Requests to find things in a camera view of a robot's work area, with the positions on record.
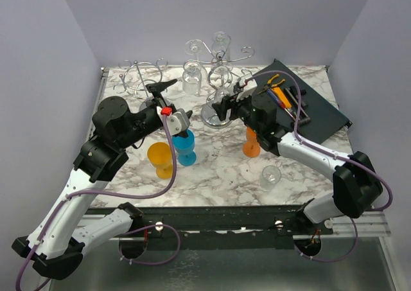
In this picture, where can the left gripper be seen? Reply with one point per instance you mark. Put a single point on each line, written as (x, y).
(158, 88)

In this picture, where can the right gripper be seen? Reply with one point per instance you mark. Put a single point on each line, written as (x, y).
(227, 103)

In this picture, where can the orange plastic goblet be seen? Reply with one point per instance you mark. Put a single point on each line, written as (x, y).
(251, 147)

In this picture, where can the clear wine glass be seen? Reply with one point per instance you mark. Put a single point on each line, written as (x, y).
(220, 79)
(221, 45)
(269, 177)
(191, 78)

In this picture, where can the tall chrome glass rack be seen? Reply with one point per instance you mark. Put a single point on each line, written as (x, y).
(216, 65)

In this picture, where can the tall clear flute glass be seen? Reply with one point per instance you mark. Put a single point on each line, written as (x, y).
(194, 47)

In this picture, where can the clear wine glass front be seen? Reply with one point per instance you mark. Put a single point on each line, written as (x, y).
(220, 79)

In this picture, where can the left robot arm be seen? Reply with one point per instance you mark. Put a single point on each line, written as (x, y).
(56, 247)

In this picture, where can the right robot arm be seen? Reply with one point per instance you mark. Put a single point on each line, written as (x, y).
(355, 185)

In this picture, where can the small chrome glass rack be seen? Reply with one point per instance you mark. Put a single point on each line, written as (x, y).
(135, 76)

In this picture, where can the blue plastic goblet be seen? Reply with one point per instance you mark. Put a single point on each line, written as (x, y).
(185, 146)

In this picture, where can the yellow utility knife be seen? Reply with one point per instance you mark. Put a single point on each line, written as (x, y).
(281, 95)

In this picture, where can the blue red screwdriver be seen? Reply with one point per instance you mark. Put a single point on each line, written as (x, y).
(274, 96)

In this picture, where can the yellow plastic goblet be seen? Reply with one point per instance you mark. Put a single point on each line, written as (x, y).
(160, 157)

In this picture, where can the black metal tool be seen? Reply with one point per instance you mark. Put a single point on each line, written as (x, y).
(294, 92)

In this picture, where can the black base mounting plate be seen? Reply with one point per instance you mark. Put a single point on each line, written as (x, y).
(233, 227)

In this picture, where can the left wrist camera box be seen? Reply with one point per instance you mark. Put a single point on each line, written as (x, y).
(178, 121)

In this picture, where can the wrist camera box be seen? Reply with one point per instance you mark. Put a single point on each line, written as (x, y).
(178, 121)
(244, 87)

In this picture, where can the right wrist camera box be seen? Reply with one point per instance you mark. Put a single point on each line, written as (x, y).
(244, 87)

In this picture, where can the yellow handled pliers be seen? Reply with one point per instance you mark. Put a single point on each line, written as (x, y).
(272, 83)

